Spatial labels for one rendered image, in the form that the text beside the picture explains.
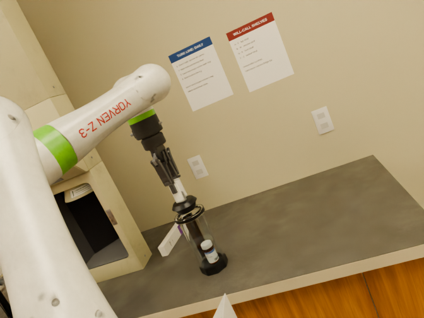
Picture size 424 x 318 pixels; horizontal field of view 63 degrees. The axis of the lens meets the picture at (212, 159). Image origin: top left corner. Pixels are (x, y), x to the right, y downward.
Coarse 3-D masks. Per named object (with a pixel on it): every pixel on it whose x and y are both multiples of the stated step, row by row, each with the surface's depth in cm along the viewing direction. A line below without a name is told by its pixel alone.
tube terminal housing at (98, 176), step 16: (64, 96) 135; (32, 112) 129; (48, 112) 128; (64, 112) 131; (32, 128) 131; (96, 160) 139; (80, 176) 134; (96, 176) 136; (96, 192) 136; (112, 192) 142; (112, 208) 138; (112, 224) 139; (128, 224) 145; (128, 240) 141; (144, 240) 152; (128, 256) 143; (144, 256) 148; (96, 272) 148; (112, 272) 147; (128, 272) 146
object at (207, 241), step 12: (180, 216) 119; (192, 216) 112; (204, 216) 116; (192, 228) 114; (204, 228) 115; (192, 240) 115; (204, 240) 115; (216, 240) 119; (204, 252) 116; (216, 252) 117; (204, 264) 117
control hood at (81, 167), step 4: (80, 160) 130; (76, 164) 127; (80, 164) 129; (84, 164) 131; (72, 168) 127; (76, 168) 127; (80, 168) 128; (84, 168) 130; (68, 172) 129; (72, 172) 129; (76, 172) 130; (80, 172) 130; (84, 172) 131; (64, 176) 130; (68, 176) 131; (72, 176) 131; (64, 180) 134; (52, 184) 134
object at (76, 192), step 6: (78, 186) 140; (84, 186) 141; (90, 186) 142; (66, 192) 142; (72, 192) 140; (78, 192) 140; (84, 192) 140; (66, 198) 142; (72, 198) 140; (78, 198) 140
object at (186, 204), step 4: (184, 196) 115; (188, 196) 118; (192, 196) 116; (184, 200) 115; (188, 200) 114; (192, 200) 114; (176, 204) 115; (180, 204) 113; (184, 204) 112; (188, 204) 112; (192, 204) 114; (172, 208) 115; (176, 208) 113; (180, 208) 112; (184, 208) 112; (188, 208) 113; (192, 208) 114; (180, 212) 114; (184, 212) 113; (188, 212) 114
